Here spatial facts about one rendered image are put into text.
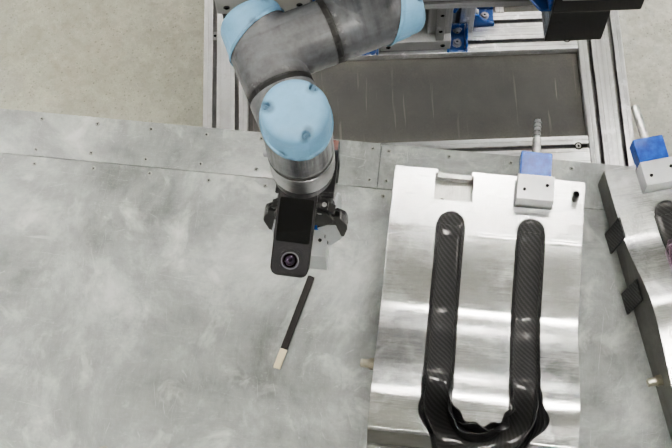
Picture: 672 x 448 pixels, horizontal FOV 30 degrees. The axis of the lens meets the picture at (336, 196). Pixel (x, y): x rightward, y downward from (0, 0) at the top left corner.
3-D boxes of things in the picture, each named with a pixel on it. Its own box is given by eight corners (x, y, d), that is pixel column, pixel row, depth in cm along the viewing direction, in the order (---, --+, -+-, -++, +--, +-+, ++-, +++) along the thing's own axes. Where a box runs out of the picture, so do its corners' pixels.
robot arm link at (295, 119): (313, 59, 132) (344, 126, 129) (317, 104, 143) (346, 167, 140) (243, 85, 131) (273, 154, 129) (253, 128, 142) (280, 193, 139)
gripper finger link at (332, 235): (358, 207, 165) (340, 180, 156) (353, 250, 162) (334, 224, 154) (335, 207, 165) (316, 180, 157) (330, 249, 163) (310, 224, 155)
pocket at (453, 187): (434, 178, 176) (436, 168, 172) (472, 182, 175) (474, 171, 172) (432, 208, 174) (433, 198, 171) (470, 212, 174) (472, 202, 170)
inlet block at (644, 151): (614, 117, 181) (621, 101, 176) (648, 111, 181) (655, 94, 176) (639, 200, 176) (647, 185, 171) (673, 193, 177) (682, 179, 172)
